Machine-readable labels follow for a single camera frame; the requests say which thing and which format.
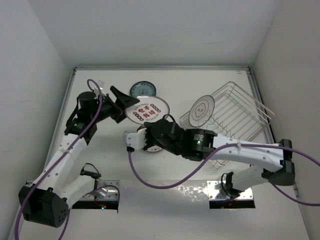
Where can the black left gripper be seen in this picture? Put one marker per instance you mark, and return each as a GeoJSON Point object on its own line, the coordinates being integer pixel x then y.
{"type": "Point", "coordinates": [122, 102]}

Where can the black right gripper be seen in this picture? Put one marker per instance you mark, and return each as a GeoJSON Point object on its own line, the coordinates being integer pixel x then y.
{"type": "Point", "coordinates": [148, 143]}

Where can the dark green patterned plate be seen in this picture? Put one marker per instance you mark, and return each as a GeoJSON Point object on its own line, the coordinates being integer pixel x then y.
{"type": "Point", "coordinates": [143, 88]}

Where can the white plate black rim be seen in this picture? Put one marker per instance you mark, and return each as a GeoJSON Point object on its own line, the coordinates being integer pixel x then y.
{"type": "Point", "coordinates": [201, 111]}

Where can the white plate orange sunburst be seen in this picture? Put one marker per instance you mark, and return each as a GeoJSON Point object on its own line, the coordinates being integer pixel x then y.
{"type": "Point", "coordinates": [153, 150]}

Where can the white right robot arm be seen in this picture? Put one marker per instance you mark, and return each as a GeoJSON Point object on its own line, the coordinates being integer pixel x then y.
{"type": "Point", "coordinates": [270, 163]}

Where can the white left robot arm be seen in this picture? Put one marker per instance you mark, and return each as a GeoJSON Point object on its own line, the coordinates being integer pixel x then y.
{"type": "Point", "coordinates": [48, 199]}

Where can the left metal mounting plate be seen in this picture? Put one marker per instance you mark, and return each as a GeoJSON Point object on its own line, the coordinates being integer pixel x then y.
{"type": "Point", "coordinates": [108, 191]}

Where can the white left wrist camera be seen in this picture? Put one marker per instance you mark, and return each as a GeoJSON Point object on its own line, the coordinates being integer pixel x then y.
{"type": "Point", "coordinates": [101, 84]}

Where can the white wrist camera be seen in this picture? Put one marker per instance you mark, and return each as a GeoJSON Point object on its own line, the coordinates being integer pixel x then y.
{"type": "Point", "coordinates": [101, 84]}
{"type": "Point", "coordinates": [135, 139]}

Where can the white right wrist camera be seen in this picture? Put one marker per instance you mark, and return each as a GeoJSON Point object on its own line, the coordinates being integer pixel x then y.
{"type": "Point", "coordinates": [135, 139]}

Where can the clear wire dish rack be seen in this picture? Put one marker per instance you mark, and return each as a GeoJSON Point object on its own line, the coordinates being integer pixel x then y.
{"type": "Point", "coordinates": [237, 114]}

